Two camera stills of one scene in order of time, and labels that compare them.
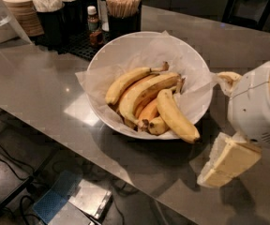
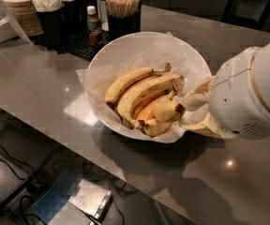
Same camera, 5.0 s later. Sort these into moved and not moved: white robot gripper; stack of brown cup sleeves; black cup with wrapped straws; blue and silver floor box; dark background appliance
Moved: white robot gripper
Not moved: dark background appliance; black cup with wrapped straws; blue and silver floor box; stack of brown cup sleeves
